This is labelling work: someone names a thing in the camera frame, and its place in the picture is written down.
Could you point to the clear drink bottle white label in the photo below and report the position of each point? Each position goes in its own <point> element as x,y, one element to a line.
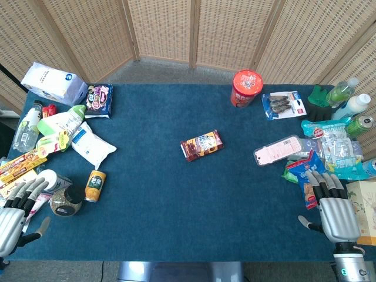
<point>26,130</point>

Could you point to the blue table cloth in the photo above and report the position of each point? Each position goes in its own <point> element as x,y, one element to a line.
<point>176,188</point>

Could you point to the dried fish blister pack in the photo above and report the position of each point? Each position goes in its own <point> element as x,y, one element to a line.
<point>282,105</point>

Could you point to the white paper bag blue logo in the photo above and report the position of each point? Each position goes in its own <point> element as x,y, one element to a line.
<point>54,83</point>

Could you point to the yellow white flat box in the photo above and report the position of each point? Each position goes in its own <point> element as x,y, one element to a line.
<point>14,181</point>

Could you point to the pink flat plastic case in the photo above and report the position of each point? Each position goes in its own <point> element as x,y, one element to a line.
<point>278,150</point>

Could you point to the brown snack packet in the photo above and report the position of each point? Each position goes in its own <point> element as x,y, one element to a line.
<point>202,145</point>

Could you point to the white plastic bottle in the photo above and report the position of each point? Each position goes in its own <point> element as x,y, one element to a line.
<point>54,180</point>

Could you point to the white milk bottle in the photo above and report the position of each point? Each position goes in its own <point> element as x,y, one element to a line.
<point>352,107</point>

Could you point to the green wrapper packet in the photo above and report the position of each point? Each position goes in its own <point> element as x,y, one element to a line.
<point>290,175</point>

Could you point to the orange curry box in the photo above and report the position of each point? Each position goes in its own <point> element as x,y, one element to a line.
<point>19,164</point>

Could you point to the green drink can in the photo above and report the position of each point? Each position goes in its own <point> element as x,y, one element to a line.
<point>359,124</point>

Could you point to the small red can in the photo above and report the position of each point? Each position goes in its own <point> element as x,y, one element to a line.
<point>48,110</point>

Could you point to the teal snack bag red badge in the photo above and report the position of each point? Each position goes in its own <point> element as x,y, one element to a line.
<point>324,127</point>

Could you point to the yellow mango drink can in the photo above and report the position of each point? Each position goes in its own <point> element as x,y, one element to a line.
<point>95,186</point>

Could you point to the blue biscuit snack bag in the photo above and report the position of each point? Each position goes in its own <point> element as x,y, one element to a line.
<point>308,179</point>

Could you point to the light blue can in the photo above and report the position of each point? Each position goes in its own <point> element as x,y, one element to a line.
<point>370,167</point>

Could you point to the green clear drink bottle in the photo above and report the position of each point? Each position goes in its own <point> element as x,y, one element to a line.
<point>342,89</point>

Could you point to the woven bamboo folding screen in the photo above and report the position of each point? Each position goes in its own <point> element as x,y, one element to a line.
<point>164,29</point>

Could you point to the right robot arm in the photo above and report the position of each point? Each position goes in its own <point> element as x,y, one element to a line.
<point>349,261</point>

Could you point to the glass jar black lid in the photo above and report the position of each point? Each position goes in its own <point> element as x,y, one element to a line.
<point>67,201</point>

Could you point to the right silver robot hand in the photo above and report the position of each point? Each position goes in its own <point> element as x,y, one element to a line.
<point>337,218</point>

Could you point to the cream floral tissue box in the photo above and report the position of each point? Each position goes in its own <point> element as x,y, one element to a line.
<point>364,211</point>

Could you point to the pink white tube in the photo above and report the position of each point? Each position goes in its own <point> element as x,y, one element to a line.
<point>36,207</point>

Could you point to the clear silver sachet pack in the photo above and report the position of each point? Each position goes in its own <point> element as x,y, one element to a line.
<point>337,148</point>

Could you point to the green white refill pouch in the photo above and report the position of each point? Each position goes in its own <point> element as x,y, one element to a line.
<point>60,127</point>

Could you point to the white blue pillow packet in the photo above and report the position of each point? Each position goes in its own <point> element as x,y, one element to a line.
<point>91,145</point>

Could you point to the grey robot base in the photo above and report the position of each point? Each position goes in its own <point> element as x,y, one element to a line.
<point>180,271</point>

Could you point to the teal white wipes packet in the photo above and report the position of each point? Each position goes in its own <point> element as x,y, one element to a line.
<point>349,169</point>

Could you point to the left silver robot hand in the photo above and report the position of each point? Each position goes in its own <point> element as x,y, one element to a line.
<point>11,218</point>

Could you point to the red instant noodle cup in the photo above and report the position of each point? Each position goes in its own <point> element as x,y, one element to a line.
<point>244,89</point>

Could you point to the purple snack packet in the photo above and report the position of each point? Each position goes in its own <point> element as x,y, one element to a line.
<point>100,101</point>

